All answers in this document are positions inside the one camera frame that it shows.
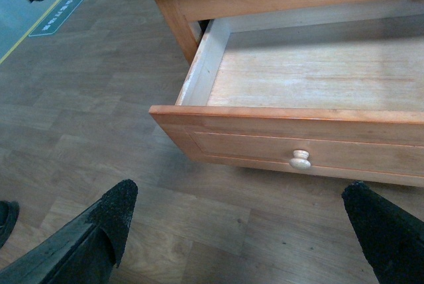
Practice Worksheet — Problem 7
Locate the round drawer knob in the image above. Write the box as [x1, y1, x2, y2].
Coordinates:
[289, 150, 311, 169]

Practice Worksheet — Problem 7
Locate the black shoe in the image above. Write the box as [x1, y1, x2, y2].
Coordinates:
[0, 201, 20, 247]

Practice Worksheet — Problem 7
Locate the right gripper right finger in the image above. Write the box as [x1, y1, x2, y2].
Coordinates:
[341, 181, 423, 283]

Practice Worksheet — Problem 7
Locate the green floor sign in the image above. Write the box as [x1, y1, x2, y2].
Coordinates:
[29, 0, 84, 37]

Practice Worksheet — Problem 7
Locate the wooden drawer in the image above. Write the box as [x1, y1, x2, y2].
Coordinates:
[150, 0, 423, 187]

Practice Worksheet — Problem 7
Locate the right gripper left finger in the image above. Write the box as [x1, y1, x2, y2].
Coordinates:
[1, 179, 138, 283]

